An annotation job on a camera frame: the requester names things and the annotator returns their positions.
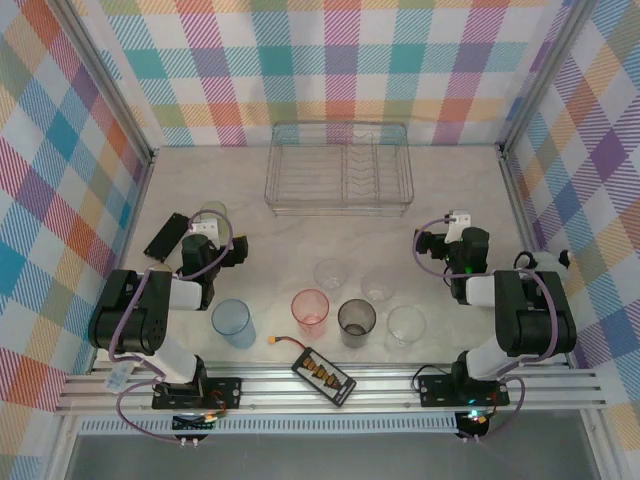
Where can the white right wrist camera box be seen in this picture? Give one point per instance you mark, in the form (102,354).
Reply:
(457,225)

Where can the black aluminium extrusion piece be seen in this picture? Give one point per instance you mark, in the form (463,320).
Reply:
(166,236)

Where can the pink plastic cup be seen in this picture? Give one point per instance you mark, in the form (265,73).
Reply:
(312,325)

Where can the grey aluminium frame post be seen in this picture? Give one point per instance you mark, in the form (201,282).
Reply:
(104,75)
(549,75)

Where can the green plastic cup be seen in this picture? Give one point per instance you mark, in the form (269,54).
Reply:
(212,207)

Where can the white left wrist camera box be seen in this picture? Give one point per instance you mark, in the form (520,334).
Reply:
(205,227)

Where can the short clear plastic cup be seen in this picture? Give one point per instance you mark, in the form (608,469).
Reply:
(331,282)
(378,292)

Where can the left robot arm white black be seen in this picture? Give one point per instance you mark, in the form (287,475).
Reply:
(125,310)

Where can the grey plush toy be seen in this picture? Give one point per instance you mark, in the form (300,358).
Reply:
(547,260)

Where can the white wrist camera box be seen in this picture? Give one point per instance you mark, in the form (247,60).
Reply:
(205,227)
(457,225)

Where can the black board yellow connectors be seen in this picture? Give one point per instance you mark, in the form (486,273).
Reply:
(324,376)

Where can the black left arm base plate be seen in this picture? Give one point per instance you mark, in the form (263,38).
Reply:
(227,392)

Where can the blue plastic cup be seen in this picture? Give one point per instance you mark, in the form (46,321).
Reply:
(237,330)

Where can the grey aluminium side rail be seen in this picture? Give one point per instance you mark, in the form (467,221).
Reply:
(137,200)
(522,200)

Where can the grey plastic cup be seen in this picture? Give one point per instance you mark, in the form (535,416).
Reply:
(356,337)

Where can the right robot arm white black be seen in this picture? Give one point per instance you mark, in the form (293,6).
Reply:
(540,320)

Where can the aluminium mounting rail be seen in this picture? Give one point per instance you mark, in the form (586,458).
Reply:
(390,387)

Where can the small controller board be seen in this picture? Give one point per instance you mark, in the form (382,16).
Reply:
(192,424)
(475,422)

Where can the tall clear plastic cup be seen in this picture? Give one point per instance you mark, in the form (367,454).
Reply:
(402,335)

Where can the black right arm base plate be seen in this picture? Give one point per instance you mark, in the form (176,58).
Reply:
(440,390)

